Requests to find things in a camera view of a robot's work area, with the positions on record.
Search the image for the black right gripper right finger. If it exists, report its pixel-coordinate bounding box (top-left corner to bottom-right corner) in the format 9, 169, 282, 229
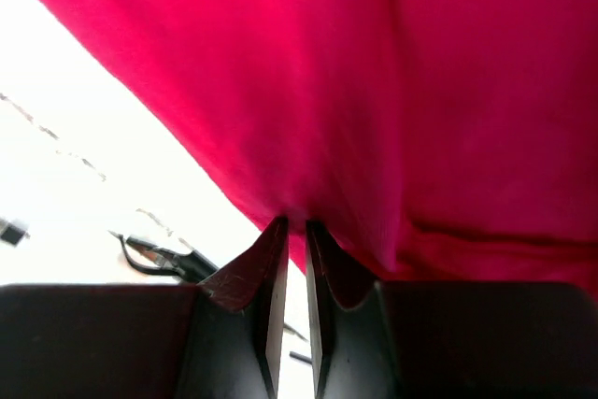
306, 221, 597, 398

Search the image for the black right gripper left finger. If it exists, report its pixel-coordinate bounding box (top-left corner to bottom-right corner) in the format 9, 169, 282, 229
1, 218, 289, 398

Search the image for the red t shirt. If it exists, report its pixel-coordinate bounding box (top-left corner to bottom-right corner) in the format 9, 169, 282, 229
39, 0, 597, 294

